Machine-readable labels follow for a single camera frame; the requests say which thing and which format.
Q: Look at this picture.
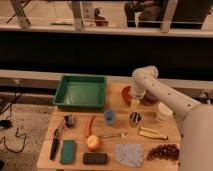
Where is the small metal cup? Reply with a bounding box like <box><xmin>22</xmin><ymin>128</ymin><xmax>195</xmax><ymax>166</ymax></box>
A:
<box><xmin>129</xmin><ymin>112</ymin><xmax>142</xmax><ymax>127</ymax></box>

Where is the red bowl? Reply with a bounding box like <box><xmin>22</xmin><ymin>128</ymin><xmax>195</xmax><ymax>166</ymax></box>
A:
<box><xmin>121</xmin><ymin>86</ymin><xmax>132</xmax><ymax>106</ymax></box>

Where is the blue-grey cloth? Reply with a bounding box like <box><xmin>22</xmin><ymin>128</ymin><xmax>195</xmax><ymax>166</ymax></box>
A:
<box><xmin>114</xmin><ymin>144</ymin><xmax>143</xmax><ymax>168</ymax></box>

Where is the orange carrot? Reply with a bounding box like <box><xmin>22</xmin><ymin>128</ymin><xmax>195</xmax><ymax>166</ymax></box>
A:
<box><xmin>85</xmin><ymin>116</ymin><xmax>95</xmax><ymax>137</ymax></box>

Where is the small black toy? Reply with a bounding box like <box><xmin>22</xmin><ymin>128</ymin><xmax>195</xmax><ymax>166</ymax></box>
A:
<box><xmin>64</xmin><ymin>115</ymin><xmax>75</xmax><ymax>128</ymax></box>

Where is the metal fork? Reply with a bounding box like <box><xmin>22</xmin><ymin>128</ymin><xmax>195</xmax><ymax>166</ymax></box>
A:
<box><xmin>98</xmin><ymin>132</ymin><xmax>128</xmax><ymax>138</ymax></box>

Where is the black rectangular sponge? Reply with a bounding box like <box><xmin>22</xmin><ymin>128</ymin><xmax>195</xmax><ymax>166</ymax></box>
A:
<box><xmin>83</xmin><ymin>153</ymin><xmax>108</xmax><ymax>164</ymax></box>

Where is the yellow red apple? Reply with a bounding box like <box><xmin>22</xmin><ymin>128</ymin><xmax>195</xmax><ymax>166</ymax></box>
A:
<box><xmin>86</xmin><ymin>135</ymin><xmax>101</xmax><ymax>151</ymax></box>

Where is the white paper cup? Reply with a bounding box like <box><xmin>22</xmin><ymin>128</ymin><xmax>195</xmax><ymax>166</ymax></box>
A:
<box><xmin>155</xmin><ymin>102</ymin><xmax>173</xmax><ymax>122</ymax></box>

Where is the green plastic tray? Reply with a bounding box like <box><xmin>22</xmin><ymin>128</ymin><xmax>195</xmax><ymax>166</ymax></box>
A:
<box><xmin>53</xmin><ymin>75</ymin><xmax>106</xmax><ymax>110</ymax></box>

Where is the yellow banana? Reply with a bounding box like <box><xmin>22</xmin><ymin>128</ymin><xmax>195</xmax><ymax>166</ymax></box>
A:
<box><xmin>138</xmin><ymin>127</ymin><xmax>168</xmax><ymax>140</ymax></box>

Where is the black cable on floor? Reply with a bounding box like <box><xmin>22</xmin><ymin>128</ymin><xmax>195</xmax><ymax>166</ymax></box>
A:
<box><xmin>0</xmin><ymin>79</ymin><xmax>28</xmax><ymax>154</ymax></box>

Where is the green sponge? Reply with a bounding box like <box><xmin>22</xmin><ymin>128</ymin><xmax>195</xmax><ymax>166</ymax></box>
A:
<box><xmin>60</xmin><ymin>140</ymin><xmax>76</xmax><ymax>164</ymax></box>

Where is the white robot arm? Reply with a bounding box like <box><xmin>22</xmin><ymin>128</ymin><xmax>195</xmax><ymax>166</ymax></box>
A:
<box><xmin>130</xmin><ymin>66</ymin><xmax>213</xmax><ymax>171</ymax></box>

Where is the blue plastic cup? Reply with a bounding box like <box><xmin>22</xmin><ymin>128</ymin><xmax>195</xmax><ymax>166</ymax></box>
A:
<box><xmin>104</xmin><ymin>109</ymin><xmax>116</xmax><ymax>126</ymax></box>

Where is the black handled knife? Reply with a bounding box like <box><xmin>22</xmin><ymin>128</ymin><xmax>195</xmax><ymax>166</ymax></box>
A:
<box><xmin>50</xmin><ymin>121</ymin><xmax>65</xmax><ymax>161</ymax></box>

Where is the purple bowl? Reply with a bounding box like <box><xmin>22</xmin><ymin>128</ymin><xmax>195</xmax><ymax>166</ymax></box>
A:
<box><xmin>143</xmin><ymin>91</ymin><xmax>158</xmax><ymax>105</ymax></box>

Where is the bunch of dark grapes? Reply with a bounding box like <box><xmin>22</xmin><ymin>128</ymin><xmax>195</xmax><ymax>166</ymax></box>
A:
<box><xmin>147</xmin><ymin>144</ymin><xmax>179</xmax><ymax>161</ymax></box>

